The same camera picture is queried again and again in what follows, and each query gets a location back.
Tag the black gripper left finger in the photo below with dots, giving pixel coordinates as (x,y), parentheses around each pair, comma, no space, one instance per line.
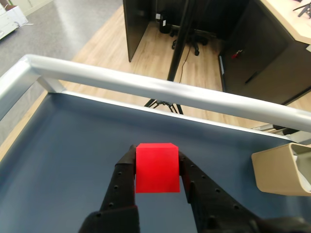
(119,189)

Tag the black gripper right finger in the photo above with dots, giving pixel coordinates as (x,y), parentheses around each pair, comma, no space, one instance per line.
(211,206)

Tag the red cube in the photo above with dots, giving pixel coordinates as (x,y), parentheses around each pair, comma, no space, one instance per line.
(158,170)

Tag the beige open box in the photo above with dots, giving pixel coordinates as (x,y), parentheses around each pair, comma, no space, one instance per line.
(274,170)

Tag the dark blue table mat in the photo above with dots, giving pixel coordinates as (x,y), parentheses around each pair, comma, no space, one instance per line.
(73,145)

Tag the dark desk cabinet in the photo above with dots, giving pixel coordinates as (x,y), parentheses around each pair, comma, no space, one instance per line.
(262,60)

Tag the red key tag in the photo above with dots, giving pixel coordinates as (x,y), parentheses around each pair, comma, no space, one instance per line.
(236,54)

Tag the dark desk partition panel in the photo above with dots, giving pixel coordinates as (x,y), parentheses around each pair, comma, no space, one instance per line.
(136,24)

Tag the black office chair base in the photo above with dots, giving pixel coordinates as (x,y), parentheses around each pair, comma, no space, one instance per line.
(194,40)

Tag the black cylindrical bin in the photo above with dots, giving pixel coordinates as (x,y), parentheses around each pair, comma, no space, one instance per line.
(165,24)

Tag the white cabinet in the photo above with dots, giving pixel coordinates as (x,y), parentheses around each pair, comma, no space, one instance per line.
(9,21)

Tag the light wooden desk top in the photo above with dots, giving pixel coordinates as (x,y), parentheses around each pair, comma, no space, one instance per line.
(286,17)

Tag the small black tripod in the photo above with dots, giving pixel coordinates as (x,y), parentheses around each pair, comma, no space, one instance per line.
(303,8)

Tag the white metal table frame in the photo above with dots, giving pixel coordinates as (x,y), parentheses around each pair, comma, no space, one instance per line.
(145,85)

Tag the black camera stand pole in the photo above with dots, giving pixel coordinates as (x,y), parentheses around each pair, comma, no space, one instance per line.
(181,36)

